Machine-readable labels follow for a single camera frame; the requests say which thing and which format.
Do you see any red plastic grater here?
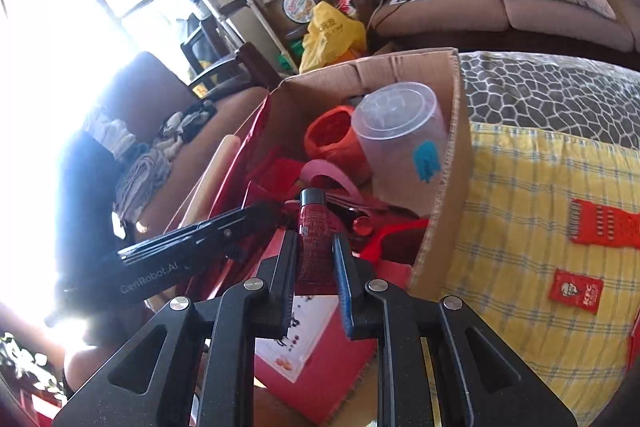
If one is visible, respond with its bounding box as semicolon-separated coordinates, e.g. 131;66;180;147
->
569;198;640;250

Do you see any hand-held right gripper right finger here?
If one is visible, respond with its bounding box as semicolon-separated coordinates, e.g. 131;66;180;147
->
332;234;578;427

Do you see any red foil gift bag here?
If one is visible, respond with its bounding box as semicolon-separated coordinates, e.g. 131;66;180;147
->
172;92;283;303

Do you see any pile of clothes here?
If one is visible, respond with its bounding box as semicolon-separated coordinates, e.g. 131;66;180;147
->
85;102;218;218

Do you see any red cartoon gift bag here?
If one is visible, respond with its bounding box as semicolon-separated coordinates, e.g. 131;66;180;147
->
254;249;378;425

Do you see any brown armchair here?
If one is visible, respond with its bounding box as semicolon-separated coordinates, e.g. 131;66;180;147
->
105;51;271;228

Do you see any yellow plastic bag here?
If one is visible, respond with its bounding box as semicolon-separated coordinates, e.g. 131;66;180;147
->
299;1;368;75

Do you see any beige wooden stick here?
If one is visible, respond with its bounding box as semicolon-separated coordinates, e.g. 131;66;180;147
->
187;134;246;228

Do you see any dark wooden chair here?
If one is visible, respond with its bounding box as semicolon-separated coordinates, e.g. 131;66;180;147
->
180;14;281;98

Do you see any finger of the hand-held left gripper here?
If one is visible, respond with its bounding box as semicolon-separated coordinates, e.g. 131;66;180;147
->
180;201;286;260

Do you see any brown round barrel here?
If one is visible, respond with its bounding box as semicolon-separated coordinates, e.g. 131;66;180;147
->
262;0;341;40

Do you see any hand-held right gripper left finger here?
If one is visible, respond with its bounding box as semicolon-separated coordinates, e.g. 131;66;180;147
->
52;232;301;427

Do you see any red sauce packet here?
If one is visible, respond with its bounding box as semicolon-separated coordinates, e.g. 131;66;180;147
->
547;268;604;315

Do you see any red plastic scoop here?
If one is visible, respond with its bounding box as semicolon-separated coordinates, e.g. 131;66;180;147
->
357;217;431;264

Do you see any red cosmetic tube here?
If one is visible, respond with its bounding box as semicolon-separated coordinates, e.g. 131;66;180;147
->
297;188;341;295

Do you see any pink tape ring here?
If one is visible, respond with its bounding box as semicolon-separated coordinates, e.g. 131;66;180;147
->
299;159;383;210

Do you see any yellow checked cloth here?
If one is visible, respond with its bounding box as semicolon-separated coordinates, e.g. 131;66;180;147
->
440;122;640;427

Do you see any grey patterned blanket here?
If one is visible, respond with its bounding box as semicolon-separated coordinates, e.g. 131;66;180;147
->
457;52;640;148

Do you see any cardboard box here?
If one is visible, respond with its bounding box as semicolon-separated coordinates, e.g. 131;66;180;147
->
165;48;471;427

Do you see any clear plastic container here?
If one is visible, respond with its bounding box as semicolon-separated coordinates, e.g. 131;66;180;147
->
351;82;449;215

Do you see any orange plastic cup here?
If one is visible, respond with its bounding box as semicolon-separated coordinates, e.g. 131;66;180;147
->
305;105;373;185

